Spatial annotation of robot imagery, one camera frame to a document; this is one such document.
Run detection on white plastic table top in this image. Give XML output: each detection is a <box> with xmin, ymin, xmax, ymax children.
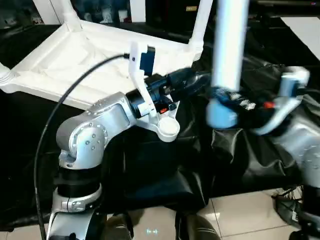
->
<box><xmin>0</xmin><ymin>19</ymin><xmax>205</xmax><ymax>144</ymax></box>

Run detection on black cabinet with gold label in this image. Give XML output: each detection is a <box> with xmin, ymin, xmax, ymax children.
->
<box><xmin>146</xmin><ymin>0</ymin><xmax>320</xmax><ymax>26</ymax></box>

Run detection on white flat board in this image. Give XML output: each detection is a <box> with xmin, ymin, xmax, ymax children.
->
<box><xmin>279</xmin><ymin>16</ymin><xmax>320</xmax><ymax>63</ymax></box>

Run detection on white blue patterned jar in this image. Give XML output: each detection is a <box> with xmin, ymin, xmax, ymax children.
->
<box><xmin>101</xmin><ymin>9</ymin><xmax>114</xmax><ymax>25</ymax></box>

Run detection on black work mat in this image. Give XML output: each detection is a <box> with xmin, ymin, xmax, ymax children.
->
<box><xmin>0</xmin><ymin>21</ymin><xmax>320</xmax><ymax>231</ymax></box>

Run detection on dark robot left foot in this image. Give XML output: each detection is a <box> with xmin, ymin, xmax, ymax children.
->
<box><xmin>105</xmin><ymin>212</ymin><xmax>135</xmax><ymax>240</ymax></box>

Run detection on white display cabinet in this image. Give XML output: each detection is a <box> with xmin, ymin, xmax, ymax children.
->
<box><xmin>24</xmin><ymin>0</ymin><xmax>149</xmax><ymax>26</ymax></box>

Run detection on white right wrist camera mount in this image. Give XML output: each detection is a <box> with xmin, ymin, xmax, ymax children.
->
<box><xmin>251</xmin><ymin>65</ymin><xmax>313</xmax><ymax>138</ymax></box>

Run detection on black left wrist camera cable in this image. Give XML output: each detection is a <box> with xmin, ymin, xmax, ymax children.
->
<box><xmin>33</xmin><ymin>51</ymin><xmax>131</xmax><ymax>240</ymax></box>

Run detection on tangled black floor cables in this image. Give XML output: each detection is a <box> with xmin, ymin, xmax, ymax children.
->
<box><xmin>271</xmin><ymin>183</ymin><xmax>306</xmax><ymax>201</ymax></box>

